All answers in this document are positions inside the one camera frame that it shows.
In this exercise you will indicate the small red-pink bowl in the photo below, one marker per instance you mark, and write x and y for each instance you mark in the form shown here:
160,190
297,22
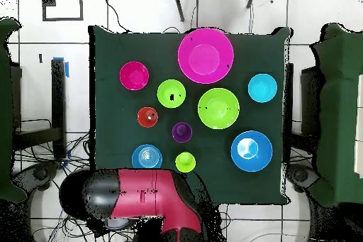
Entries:
134,75

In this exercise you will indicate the small green bowl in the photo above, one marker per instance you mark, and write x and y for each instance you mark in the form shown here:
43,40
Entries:
164,88

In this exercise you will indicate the large green bowl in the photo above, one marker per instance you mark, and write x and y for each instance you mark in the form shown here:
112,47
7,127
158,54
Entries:
218,111

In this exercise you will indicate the purple cup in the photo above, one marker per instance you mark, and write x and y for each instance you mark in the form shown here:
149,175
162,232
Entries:
181,132

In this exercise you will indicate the medium blue bowl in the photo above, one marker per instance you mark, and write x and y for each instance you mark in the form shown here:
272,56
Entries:
147,155

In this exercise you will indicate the small light blue bowl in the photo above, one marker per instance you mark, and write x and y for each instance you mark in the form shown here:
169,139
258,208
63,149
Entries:
262,87

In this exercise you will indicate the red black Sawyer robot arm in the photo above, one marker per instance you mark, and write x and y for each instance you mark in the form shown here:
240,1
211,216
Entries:
147,196

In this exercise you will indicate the lime green cup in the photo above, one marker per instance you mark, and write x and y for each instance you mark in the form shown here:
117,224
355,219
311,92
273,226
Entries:
185,162

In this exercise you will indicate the large pink bowl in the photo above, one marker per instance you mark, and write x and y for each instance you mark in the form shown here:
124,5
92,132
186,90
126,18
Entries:
205,56

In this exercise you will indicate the black wheel base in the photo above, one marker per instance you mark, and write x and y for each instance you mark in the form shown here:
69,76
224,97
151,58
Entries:
300,175
39,174

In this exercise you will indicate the orange cup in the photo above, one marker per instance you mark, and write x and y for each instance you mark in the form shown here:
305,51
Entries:
147,117

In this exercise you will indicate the green covered side table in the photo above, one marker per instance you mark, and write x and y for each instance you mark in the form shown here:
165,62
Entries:
340,111
5,111

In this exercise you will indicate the dark green table cloth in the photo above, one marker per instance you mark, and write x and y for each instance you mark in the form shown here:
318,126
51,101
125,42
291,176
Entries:
113,128

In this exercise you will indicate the large blue bowl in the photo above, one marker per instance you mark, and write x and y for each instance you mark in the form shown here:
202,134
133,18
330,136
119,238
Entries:
251,151

